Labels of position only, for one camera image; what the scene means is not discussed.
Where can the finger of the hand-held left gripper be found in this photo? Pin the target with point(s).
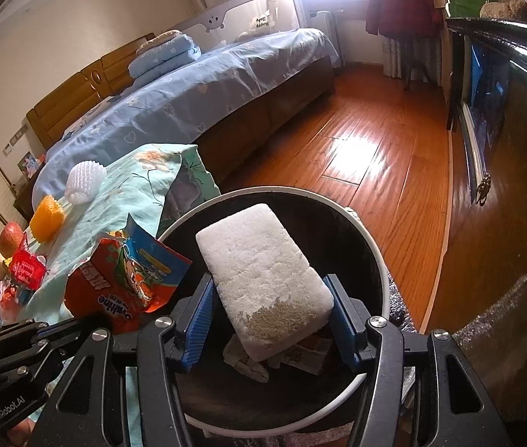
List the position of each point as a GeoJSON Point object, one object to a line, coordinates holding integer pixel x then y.
{"type": "Point", "coordinates": [61, 330]}

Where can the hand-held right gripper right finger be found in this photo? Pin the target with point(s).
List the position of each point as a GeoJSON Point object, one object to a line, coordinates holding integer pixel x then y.
{"type": "Point", "coordinates": [345, 323]}

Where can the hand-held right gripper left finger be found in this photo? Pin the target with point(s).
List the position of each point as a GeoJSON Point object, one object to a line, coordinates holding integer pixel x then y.
{"type": "Point", "coordinates": [200, 323]}

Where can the red packet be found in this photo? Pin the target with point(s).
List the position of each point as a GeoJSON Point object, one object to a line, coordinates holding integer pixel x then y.
{"type": "Point", "coordinates": [26, 267]}

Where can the orange snack bag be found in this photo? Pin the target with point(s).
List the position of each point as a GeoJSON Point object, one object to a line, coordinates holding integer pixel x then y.
{"type": "Point", "coordinates": [119, 274]}

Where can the black round bin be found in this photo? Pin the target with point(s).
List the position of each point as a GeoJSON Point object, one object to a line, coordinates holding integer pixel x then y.
{"type": "Point", "coordinates": [338, 242]}

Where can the white foam block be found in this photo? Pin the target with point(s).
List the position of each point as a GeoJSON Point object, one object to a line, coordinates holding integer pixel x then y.
{"type": "Point", "coordinates": [259, 265]}

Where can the printed paper scrap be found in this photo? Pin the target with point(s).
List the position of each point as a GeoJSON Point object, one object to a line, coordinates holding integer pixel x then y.
{"type": "Point", "coordinates": [305, 356]}

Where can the crumpled white tissue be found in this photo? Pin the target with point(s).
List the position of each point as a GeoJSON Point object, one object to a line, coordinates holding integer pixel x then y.
{"type": "Point", "coordinates": [240, 358]}

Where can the red apple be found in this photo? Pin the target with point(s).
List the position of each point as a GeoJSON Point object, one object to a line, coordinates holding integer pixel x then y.
{"type": "Point", "coordinates": [11, 237]}

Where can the wooden nightstand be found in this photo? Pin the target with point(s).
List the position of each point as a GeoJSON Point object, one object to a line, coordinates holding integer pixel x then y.
{"type": "Point", "coordinates": [23, 200]}

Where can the white foam fruit net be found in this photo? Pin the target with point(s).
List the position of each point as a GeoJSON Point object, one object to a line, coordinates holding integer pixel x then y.
{"type": "Point", "coordinates": [84, 179]}

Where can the wooden headboard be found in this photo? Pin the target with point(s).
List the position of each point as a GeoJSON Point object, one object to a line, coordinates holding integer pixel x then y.
{"type": "Point", "coordinates": [68, 102]}

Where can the bed with blue sheet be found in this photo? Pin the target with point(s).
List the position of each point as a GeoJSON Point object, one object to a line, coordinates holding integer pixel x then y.
{"type": "Point", "coordinates": [198, 93]}

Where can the dark wooden cabinet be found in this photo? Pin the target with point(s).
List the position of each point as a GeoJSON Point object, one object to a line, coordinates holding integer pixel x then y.
{"type": "Point", "coordinates": [524, 172]}

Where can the folded blue quilt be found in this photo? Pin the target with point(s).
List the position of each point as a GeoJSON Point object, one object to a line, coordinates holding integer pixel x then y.
{"type": "Point", "coordinates": [165, 58]}

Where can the patterned curtain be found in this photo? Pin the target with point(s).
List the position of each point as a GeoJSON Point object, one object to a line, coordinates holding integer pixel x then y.
{"type": "Point", "coordinates": [396, 58]}

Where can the pale pillow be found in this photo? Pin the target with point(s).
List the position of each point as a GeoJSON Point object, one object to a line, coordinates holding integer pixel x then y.
{"type": "Point", "coordinates": [158, 39]}

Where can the hanging red coat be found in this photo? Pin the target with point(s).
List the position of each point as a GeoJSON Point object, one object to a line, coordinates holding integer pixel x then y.
{"type": "Point", "coordinates": [403, 4]}

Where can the brown plush toy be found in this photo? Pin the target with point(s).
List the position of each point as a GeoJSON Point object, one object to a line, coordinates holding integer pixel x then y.
{"type": "Point", "coordinates": [508, 7]}

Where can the photo frame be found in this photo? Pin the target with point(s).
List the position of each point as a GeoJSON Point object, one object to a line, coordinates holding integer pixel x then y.
{"type": "Point", "coordinates": [28, 166]}

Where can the grey bed guard rail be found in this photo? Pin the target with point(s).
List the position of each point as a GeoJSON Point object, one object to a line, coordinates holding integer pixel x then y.
{"type": "Point", "coordinates": [235, 9]}

